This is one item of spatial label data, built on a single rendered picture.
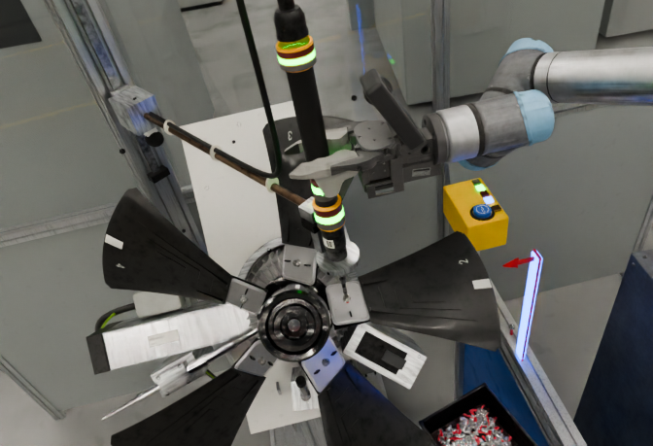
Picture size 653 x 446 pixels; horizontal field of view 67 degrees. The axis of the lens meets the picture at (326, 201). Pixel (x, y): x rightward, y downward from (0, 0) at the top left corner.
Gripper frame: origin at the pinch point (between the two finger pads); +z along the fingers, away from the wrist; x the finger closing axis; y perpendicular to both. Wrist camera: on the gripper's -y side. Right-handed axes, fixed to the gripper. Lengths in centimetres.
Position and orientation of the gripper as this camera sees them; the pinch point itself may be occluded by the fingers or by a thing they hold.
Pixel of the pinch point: (294, 156)
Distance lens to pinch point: 67.1
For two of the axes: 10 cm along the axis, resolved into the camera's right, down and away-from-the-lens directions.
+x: -1.7, -6.2, 7.7
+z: -9.7, 2.2, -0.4
